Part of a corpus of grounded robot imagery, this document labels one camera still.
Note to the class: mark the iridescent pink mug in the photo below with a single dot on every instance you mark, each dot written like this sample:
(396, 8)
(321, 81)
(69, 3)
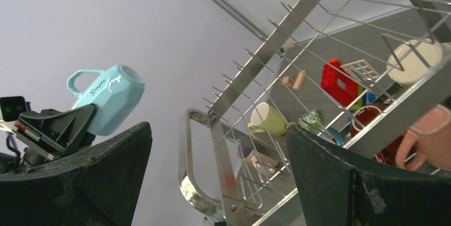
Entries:
(260, 162)

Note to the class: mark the salmon pink mug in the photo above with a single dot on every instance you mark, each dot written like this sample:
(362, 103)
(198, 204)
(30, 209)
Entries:
(427, 140)

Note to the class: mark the long wooden block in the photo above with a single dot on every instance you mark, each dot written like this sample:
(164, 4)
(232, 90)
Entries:
(299, 81)

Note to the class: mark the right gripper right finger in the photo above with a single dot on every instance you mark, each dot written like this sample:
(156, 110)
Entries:
(339, 187)

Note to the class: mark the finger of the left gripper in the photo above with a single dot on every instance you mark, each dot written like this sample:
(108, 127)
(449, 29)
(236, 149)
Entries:
(69, 129)

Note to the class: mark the light blue faceted mug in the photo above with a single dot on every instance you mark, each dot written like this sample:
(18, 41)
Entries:
(115, 93)

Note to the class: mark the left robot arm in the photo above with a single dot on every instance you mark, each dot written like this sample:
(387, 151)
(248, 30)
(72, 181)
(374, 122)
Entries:
(22, 157)

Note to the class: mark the cream mug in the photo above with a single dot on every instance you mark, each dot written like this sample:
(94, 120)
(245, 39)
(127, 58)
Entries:
(414, 68)

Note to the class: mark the steel wire dish rack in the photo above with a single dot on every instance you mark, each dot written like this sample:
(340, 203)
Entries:
(215, 180)

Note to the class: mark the pale yellow faceted mug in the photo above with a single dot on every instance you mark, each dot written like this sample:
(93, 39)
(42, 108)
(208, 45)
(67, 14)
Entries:
(265, 118)

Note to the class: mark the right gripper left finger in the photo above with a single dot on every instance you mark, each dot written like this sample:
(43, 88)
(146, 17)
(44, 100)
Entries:
(99, 185)

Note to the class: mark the green toy cube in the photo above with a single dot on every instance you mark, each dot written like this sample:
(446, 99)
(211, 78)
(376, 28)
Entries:
(312, 120)

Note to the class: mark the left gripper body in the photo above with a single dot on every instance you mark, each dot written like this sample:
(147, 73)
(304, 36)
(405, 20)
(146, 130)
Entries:
(29, 130)

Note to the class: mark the red block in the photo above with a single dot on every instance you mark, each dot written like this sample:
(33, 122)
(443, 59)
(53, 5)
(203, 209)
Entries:
(338, 84)

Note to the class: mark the corner wooden block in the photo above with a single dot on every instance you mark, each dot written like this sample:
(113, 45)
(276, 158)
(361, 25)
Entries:
(289, 46)

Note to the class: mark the small wooden cube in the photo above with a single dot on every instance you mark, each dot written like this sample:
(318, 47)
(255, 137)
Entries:
(288, 81)

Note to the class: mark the dark red mug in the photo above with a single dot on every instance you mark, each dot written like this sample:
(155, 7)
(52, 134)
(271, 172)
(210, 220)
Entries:
(370, 127)

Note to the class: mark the blue butterfly mug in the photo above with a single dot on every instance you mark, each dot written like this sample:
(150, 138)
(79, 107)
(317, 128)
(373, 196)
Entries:
(334, 135)

